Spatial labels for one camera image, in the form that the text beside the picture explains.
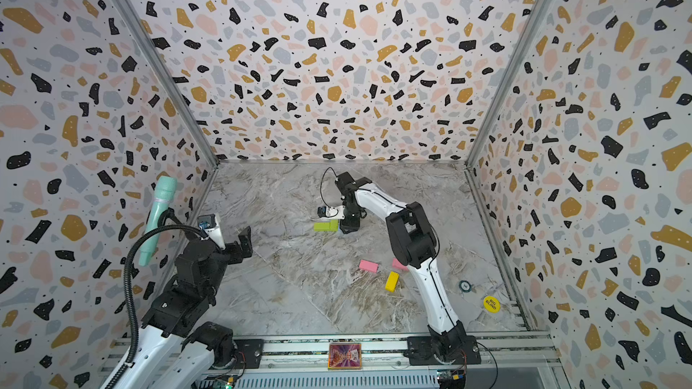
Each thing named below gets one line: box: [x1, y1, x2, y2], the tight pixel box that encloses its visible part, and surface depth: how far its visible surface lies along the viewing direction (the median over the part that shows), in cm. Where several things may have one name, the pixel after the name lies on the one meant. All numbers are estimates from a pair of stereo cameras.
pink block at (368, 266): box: [358, 259, 380, 273], surface depth 92 cm
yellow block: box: [384, 271, 401, 293], surface depth 89 cm
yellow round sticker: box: [482, 295, 502, 314], surface depth 85 cm
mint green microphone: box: [138, 175, 178, 267], surface depth 70 cm
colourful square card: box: [327, 342, 364, 371], surface depth 73 cm
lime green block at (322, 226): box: [313, 221, 331, 232], surface depth 102 cm
